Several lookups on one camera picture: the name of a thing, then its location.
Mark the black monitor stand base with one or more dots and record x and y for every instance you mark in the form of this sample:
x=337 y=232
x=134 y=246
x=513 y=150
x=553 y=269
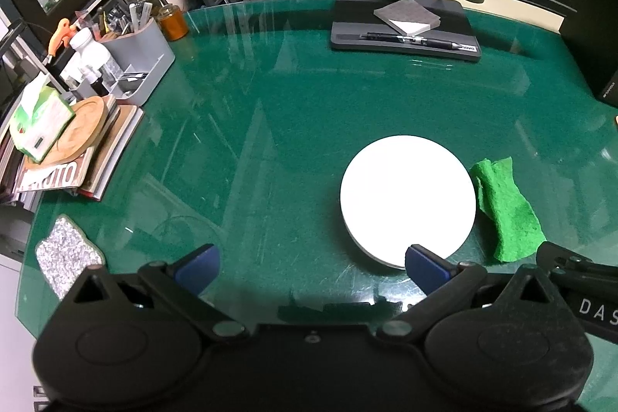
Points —
x=352 y=18

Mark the black pen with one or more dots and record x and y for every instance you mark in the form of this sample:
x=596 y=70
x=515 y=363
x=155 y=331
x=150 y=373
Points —
x=410 y=39

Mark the green tissue pack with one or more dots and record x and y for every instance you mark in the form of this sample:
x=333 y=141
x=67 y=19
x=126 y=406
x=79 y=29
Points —
x=41 y=122

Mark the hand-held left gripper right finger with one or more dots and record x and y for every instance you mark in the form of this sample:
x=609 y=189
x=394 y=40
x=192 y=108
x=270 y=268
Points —
x=426 y=269

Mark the grey desk organizer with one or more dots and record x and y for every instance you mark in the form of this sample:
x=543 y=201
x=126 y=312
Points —
x=145 y=55

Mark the silver glitter coaster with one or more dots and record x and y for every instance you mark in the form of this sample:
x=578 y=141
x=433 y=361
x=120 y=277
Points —
x=67 y=255

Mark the amber glass jar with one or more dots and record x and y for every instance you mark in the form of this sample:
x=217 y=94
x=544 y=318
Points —
x=173 y=23

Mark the white pill bottle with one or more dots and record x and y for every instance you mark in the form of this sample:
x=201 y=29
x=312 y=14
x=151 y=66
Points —
x=91 y=50

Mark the green cleaning cloth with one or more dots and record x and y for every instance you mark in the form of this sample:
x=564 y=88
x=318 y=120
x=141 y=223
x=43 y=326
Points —
x=512 y=214

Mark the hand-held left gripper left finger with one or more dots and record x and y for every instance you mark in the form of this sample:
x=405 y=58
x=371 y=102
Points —
x=199 y=268

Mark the white round plate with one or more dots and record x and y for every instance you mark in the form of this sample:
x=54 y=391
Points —
x=408 y=199

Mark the bundle of small tools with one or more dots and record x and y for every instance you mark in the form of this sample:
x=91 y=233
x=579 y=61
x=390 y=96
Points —
x=123 y=18

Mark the black speaker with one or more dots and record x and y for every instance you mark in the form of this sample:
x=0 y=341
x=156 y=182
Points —
x=598 y=30

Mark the small white dropper bottle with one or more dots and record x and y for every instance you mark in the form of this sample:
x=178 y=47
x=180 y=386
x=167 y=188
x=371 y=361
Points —
x=91 y=76

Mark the stack of books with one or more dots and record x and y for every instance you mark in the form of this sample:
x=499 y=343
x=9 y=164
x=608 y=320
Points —
x=104 y=161

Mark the round wooden coaster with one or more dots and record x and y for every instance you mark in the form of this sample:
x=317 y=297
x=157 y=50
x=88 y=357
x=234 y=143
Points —
x=84 y=125

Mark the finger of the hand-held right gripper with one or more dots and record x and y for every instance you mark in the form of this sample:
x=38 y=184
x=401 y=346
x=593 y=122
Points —
x=562 y=256

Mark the grey notepad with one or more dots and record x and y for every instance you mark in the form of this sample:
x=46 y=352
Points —
x=408 y=14

